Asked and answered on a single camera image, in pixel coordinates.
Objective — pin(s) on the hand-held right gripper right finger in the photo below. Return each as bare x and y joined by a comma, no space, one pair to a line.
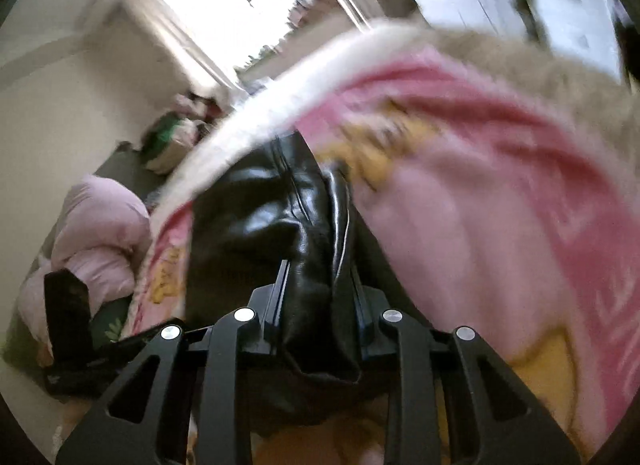
410,370

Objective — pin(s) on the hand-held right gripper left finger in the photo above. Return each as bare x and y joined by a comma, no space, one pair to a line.
227,370

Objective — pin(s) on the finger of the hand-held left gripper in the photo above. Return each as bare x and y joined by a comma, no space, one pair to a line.
145,337

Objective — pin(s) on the black leather jacket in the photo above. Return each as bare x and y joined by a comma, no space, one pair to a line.
260,205

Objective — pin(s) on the pile of folded clothes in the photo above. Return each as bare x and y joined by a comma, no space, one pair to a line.
167,140

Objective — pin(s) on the green leaf-print pillow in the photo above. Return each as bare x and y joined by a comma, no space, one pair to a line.
107,325

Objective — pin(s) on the pink quilt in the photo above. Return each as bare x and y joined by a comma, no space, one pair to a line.
100,225

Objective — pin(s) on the grey bed headboard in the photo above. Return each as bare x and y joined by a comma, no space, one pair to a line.
120,165

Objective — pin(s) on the pink printed blanket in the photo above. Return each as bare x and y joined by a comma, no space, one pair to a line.
475,170

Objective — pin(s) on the white curtain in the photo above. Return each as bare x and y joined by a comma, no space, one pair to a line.
165,20

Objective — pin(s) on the beige bed sheet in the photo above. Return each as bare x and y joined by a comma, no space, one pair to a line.
550,60

